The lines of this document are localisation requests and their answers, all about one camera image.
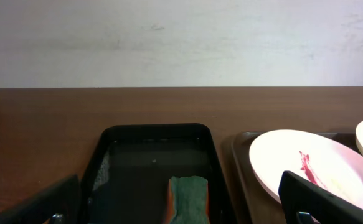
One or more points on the small black tray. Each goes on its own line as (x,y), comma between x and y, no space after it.
(127,177)

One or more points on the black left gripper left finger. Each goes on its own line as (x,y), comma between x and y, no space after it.
(58,203)

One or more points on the white plate red stain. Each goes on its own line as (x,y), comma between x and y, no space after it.
(318,159)

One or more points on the green orange sponge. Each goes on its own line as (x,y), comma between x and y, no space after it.
(187,201)

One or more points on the large brown tray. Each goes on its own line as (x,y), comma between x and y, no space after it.
(252,203)

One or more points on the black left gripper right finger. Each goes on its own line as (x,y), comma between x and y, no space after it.
(304,202)

